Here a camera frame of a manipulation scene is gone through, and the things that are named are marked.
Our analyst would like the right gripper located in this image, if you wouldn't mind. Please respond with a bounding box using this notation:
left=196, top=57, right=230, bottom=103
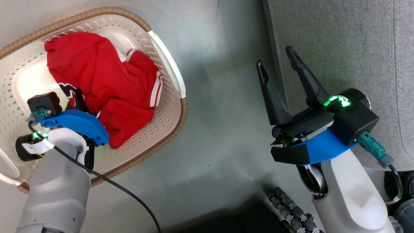
left=256, top=46, right=372, bottom=149

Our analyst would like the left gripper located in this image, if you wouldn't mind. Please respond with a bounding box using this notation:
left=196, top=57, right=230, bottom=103
left=15, top=89, right=89, bottom=162

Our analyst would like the red white-striped garment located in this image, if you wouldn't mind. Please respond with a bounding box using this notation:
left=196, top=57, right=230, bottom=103
left=44, top=31, right=164, bottom=150

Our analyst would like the grey fabric sofa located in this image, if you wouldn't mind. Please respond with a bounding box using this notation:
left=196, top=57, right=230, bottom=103
left=262, top=0, right=414, bottom=172

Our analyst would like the white perforated laundry basket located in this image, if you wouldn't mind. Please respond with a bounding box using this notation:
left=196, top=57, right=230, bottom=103
left=0, top=6, right=188, bottom=194

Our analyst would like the blue denim trouser leg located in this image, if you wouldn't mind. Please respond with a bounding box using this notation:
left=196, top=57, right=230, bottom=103
left=392, top=197, right=414, bottom=233

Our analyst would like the left teal cable connector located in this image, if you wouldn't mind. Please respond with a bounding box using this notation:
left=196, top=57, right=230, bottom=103
left=30, top=108, right=49, bottom=121

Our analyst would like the teal cable connector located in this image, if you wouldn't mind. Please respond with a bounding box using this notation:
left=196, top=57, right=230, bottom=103
left=30, top=108, right=49, bottom=121
left=357, top=132, right=395, bottom=169

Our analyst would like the right blue camera mount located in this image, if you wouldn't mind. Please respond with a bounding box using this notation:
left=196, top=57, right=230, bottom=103
left=271, top=129, right=358, bottom=166

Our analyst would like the white cable label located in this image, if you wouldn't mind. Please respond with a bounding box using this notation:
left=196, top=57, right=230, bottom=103
left=22, top=139, right=55, bottom=155

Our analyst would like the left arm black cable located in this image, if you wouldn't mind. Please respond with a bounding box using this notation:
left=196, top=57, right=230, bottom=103
left=28, top=121, right=162, bottom=233

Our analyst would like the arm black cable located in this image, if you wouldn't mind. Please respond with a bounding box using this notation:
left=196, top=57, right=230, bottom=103
left=28, top=121, right=162, bottom=233
left=387, top=163, right=404, bottom=196

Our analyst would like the right teal cable connector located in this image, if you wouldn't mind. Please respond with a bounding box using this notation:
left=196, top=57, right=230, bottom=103
left=357, top=132, right=395, bottom=169

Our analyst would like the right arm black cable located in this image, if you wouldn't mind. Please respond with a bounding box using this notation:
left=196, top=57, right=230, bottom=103
left=387, top=163, right=404, bottom=196

